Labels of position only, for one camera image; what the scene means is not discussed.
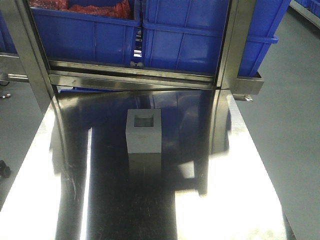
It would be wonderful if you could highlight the gray square base block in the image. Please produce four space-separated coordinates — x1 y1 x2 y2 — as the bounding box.
125 108 162 154

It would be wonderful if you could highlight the blue bin upper middle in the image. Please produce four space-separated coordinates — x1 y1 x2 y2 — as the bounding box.
141 0 229 74

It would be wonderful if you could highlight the blue bin with red contents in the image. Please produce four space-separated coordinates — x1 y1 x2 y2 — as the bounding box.
31 0 141 65

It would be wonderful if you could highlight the blue bin upper right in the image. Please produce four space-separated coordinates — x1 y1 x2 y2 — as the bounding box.
238 0 290 77

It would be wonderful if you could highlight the red mesh bag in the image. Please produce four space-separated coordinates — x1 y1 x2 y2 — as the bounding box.
28 0 132 20

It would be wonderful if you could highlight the stainless steel shelf frame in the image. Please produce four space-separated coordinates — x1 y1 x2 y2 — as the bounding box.
0 0 264 112

